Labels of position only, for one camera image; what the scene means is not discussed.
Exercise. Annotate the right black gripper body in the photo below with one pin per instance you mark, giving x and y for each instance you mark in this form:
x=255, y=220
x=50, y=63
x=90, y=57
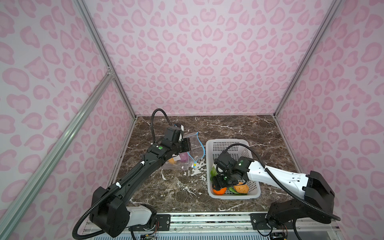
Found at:
x=223, y=180

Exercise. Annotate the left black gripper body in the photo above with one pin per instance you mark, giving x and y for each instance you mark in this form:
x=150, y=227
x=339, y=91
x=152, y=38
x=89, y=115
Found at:
x=184, y=145

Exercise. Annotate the orange toy tomato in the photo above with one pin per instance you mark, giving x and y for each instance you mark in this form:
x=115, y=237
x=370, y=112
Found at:
x=219, y=192

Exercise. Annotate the green white toy cabbage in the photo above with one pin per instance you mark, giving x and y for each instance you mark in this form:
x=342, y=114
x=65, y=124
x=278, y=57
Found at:
x=213, y=173

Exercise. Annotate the clear zip top bag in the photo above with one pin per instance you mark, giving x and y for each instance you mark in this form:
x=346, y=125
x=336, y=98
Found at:
x=196, y=153

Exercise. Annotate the purple toy onion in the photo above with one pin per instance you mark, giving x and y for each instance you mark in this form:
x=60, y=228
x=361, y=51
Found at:
x=184, y=157

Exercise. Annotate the yellow toy potato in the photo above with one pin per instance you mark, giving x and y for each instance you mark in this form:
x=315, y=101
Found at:
x=172, y=161

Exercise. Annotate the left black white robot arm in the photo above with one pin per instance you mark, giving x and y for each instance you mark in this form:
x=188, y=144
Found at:
x=109, y=209

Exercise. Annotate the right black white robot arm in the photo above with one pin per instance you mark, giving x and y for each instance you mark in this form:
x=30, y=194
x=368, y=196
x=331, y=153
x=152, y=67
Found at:
x=311, y=195

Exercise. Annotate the green toy pepper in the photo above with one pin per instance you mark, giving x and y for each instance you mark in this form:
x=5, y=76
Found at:
x=232, y=190

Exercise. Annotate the brown toy potato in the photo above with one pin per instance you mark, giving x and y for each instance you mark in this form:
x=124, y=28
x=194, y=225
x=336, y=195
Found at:
x=242, y=188

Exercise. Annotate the white plastic basket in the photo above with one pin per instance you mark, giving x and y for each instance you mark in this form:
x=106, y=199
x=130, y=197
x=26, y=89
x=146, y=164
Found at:
x=213, y=149

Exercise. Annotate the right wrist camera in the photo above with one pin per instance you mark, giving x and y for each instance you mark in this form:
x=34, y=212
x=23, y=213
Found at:
x=224, y=162

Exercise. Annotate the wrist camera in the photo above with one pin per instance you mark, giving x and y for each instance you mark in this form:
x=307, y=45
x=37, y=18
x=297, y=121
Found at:
x=181, y=131
x=224, y=162

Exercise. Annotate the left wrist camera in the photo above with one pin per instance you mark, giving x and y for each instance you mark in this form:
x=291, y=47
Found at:
x=181, y=131

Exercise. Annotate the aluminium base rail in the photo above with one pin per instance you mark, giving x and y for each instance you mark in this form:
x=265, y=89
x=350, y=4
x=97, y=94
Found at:
x=239, y=226

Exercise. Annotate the aluminium frame strut left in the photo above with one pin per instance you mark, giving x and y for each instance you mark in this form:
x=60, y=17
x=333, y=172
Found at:
x=33, y=186

